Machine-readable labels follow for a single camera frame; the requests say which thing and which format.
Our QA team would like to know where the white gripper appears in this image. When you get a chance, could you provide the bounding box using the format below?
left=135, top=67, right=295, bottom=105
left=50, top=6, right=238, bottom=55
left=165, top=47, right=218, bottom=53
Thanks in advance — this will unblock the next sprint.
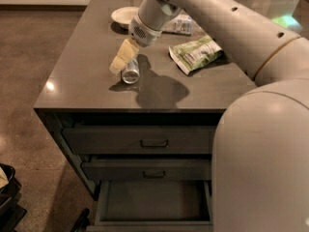
left=109, top=14, right=163, bottom=74

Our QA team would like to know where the silver redbull can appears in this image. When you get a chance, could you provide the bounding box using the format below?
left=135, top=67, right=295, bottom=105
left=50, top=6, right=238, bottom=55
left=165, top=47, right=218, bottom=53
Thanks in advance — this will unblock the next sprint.
left=121, top=59, right=140, bottom=84

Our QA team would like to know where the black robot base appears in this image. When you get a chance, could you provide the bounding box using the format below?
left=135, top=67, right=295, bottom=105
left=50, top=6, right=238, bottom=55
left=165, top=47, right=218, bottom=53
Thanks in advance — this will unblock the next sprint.
left=0, top=163, right=27, bottom=232

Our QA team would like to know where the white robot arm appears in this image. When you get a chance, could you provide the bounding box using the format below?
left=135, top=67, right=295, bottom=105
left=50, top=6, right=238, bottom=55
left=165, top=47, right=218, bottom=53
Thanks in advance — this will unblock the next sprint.
left=110, top=0, right=309, bottom=232

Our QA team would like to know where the top left drawer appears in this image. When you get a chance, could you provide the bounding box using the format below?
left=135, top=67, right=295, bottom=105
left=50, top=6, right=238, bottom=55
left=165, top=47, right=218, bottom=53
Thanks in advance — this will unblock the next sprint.
left=62, top=126, right=215, bottom=155

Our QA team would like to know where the middle left drawer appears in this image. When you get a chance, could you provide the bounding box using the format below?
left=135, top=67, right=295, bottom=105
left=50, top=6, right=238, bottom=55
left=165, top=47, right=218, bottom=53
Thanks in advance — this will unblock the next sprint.
left=81, top=159, right=211, bottom=181

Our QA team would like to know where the open bottom left drawer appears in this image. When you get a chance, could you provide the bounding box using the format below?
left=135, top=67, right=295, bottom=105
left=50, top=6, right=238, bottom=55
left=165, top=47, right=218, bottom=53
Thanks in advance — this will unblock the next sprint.
left=86, top=181, right=213, bottom=232

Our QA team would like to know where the white paper bowl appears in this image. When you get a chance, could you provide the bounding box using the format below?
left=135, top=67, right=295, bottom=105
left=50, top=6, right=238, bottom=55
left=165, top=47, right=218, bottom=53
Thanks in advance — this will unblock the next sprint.
left=111, top=7, right=138, bottom=29

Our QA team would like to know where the clear plastic water bottle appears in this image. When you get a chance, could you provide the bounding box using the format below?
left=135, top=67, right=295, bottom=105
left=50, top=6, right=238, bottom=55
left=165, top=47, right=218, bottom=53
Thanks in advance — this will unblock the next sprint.
left=163, top=14, right=192, bottom=35

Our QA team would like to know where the green snack bag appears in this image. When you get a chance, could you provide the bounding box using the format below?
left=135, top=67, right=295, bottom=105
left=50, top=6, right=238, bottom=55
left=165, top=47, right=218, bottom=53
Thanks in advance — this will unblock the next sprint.
left=169, top=35, right=222, bottom=75

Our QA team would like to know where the grey cabinet counter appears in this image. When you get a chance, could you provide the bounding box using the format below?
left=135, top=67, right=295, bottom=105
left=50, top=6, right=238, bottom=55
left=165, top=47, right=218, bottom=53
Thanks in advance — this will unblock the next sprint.
left=35, top=0, right=257, bottom=195

